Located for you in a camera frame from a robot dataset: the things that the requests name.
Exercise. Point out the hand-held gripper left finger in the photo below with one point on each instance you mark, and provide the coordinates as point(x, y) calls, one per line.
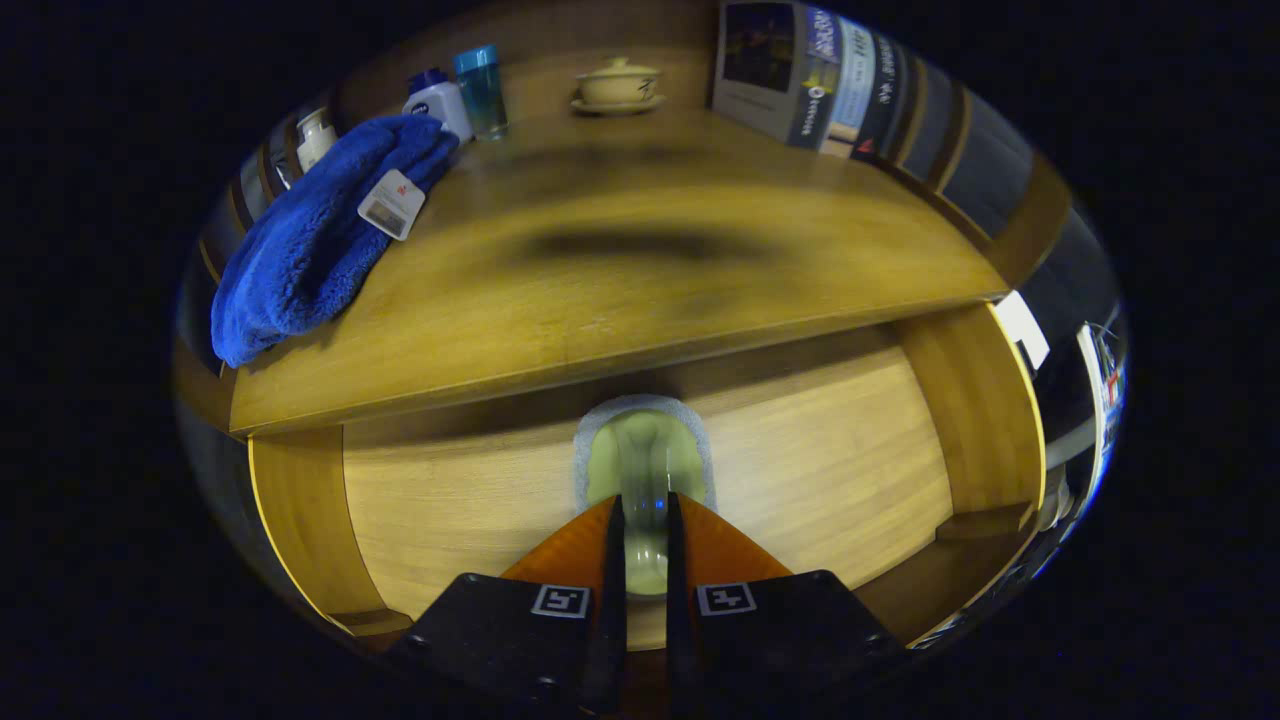
point(610, 620)

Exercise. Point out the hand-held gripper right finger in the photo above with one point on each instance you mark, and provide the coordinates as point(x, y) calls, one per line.
point(680, 630)

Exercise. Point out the wooden drawer with black knob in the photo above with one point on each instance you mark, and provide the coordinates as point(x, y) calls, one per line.
point(820, 470)

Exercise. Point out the wooden countertop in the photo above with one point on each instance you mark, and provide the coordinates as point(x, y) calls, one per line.
point(620, 300)

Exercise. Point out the wooden cabinet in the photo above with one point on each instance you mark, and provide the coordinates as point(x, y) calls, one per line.
point(550, 40)

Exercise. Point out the blue towel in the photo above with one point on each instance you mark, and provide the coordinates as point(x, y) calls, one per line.
point(300, 250)

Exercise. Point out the beige lidded teacup with saucer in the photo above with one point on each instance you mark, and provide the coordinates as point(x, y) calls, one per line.
point(617, 88)

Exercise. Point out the teal bottle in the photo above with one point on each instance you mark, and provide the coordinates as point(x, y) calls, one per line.
point(482, 95)

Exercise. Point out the white bottle with blue cap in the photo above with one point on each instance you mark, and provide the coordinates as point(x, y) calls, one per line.
point(440, 100)

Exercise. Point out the white pump bottle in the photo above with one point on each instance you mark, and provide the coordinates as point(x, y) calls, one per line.
point(315, 140)

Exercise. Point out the book with pale spine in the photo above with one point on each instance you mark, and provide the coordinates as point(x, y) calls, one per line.
point(855, 90)

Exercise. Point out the book with black spine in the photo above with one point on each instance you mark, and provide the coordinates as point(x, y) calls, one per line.
point(885, 100)

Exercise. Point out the thick book with dark cover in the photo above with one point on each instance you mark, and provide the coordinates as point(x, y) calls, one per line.
point(760, 60)

